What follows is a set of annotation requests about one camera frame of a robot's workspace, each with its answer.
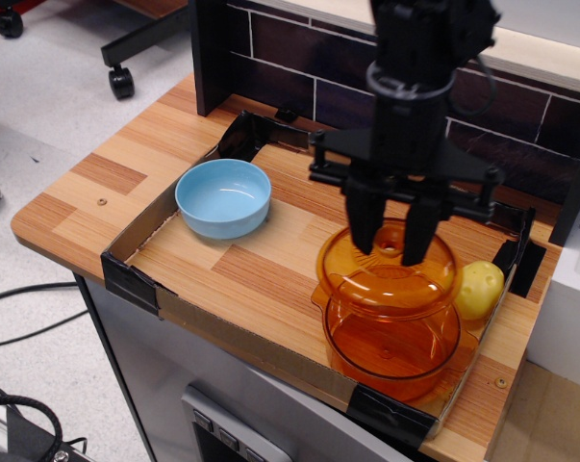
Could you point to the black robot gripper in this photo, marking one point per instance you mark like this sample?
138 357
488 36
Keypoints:
404 156

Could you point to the orange transparent pot lid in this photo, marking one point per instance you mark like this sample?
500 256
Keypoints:
378 284

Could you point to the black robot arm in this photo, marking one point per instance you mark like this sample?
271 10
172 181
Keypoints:
424 41

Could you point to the orange transparent pot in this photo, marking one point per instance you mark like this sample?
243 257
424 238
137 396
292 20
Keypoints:
420 362

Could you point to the yellow toy potato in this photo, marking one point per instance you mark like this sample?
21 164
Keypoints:
481 286

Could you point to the cardboard fence with black tape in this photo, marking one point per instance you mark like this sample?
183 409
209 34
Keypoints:
252 296

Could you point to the light blue bowl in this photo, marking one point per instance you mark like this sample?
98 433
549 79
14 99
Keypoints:
223 199

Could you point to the grey toy oven front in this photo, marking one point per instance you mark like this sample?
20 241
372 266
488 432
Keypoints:
218 435

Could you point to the black office chair base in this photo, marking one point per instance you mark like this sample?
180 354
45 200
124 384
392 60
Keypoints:
167 19

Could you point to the black equipment bottom left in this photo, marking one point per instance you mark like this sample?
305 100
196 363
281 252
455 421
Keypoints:
31 431

